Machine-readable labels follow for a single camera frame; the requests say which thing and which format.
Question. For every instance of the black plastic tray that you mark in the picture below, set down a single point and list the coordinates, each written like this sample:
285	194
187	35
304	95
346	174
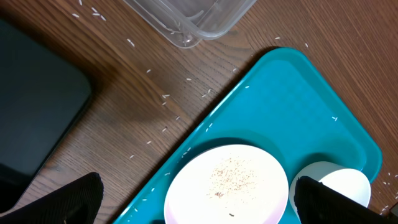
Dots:
42	96

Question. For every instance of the white saucer bowl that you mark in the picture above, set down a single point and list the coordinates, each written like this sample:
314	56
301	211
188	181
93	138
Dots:
351	183

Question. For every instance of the large white plate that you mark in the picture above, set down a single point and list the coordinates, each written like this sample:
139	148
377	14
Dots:
228	184

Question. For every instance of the clear plastic bin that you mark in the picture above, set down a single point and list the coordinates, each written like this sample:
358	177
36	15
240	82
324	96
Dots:
185	23

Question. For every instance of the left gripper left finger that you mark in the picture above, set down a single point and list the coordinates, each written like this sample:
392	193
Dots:
76	202

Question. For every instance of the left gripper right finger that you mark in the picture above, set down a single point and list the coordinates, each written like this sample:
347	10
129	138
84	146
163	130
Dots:
319	204

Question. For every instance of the teal plastic tray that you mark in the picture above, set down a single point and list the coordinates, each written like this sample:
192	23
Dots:
282	105

